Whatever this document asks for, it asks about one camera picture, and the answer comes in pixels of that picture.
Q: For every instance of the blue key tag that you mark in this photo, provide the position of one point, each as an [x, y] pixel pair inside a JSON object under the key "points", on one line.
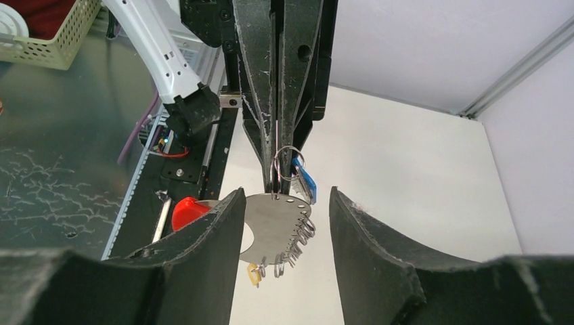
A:
{"points": [[303, 183]]}

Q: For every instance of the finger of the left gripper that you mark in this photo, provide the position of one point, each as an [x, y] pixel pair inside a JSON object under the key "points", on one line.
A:
{"points": [[255, 36], [297, 26]]}

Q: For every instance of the metal key holder red handle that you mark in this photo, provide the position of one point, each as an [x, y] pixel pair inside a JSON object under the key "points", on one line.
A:
{"points": [[281, 225]]}

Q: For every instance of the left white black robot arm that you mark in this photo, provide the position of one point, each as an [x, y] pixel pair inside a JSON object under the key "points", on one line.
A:
{"points": [[192, 105]]}

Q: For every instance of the beige perforated basket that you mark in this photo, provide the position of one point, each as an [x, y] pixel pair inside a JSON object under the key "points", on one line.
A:
{"points": [[45, 33]]}

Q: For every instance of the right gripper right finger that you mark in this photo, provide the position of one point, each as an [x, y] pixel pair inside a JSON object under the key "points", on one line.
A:
{"points": [[385, 277]]}

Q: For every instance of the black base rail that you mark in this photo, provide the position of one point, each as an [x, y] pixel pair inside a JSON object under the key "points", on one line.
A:
{"points": [[198, 174]]}

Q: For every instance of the grey slotted cable duct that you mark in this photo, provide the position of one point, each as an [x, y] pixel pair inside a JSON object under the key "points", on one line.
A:
{"points": [[125, 235]]}

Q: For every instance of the yellow key tag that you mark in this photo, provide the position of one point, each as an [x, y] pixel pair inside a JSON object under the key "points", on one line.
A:
{"points": [[254, 274]]}

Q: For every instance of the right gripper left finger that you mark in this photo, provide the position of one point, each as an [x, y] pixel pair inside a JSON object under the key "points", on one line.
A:
{"points": [[187, 277]]}

